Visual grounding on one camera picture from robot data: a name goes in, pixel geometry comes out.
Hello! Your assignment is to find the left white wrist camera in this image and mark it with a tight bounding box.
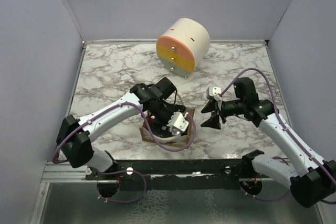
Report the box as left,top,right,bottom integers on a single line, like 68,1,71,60
166,112,189,135

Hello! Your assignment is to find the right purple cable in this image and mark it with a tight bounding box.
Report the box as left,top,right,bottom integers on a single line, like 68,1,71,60
217,68,336,205

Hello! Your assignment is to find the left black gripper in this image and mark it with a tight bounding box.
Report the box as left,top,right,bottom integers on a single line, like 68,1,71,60
149,101,186,137

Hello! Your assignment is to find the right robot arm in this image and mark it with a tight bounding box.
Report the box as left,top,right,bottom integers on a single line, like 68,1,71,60
201,77,335,208

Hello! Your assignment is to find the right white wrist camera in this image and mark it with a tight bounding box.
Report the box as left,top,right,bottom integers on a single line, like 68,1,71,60
206,87,222,101

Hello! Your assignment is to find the purple cable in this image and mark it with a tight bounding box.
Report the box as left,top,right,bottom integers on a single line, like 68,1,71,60
51,102,197,165
217,68,336,205

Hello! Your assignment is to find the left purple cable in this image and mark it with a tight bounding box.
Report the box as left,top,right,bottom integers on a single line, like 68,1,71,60
51,102,197,165

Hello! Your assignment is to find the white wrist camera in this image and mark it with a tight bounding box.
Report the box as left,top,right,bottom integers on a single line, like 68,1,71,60
206,87,222,101
166,112,189,135

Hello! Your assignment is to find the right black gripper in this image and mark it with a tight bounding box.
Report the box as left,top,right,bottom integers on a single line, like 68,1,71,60
201,99,246,129

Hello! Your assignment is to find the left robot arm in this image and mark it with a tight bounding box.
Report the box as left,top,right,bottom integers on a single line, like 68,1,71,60
52,78,189,179

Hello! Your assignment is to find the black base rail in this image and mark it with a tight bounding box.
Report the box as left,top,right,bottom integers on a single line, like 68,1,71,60
86,158,265,194

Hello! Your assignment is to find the round three-drawer storage box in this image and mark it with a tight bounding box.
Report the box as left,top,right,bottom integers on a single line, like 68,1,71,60
156,18,211,78

